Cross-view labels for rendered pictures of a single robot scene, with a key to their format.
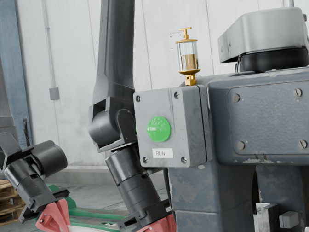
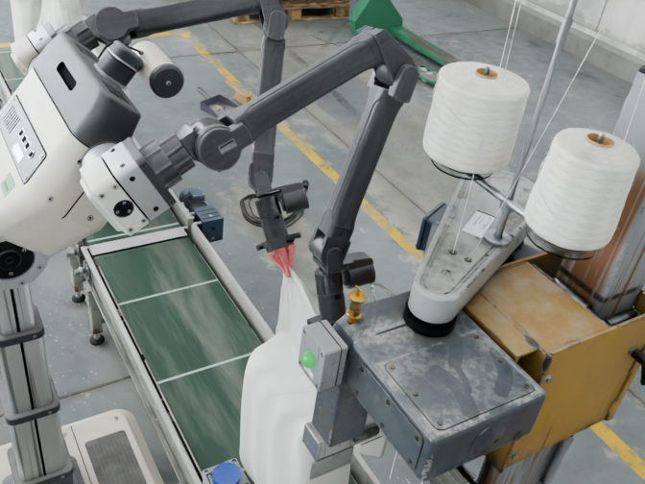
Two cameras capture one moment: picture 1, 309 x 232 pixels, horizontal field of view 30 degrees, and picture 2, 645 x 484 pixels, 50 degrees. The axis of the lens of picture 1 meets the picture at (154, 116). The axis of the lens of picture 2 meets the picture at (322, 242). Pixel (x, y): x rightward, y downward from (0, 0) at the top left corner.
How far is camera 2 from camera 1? 0.82 m
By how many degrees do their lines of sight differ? 35
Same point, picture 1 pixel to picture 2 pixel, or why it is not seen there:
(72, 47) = not seen: outside the picture
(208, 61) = not seen: outside the picture
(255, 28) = (416, 301)
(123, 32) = (360, 178)
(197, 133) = (331, 374)
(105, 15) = (351, 157)
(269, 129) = (370, 401)
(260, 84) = (374, 375)
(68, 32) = not seen: outside the picture
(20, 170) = (267, 207)
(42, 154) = (289, 197)
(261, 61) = (411, 323)
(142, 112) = (304, 341)
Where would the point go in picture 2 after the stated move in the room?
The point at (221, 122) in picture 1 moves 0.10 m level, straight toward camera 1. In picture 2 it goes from (352, 370) to (326, 410)
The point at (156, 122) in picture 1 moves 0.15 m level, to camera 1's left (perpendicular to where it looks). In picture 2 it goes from (306, 359) to (224, 331)
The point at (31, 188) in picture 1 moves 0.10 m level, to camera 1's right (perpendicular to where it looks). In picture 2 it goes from (271, 229) to (309, 239)
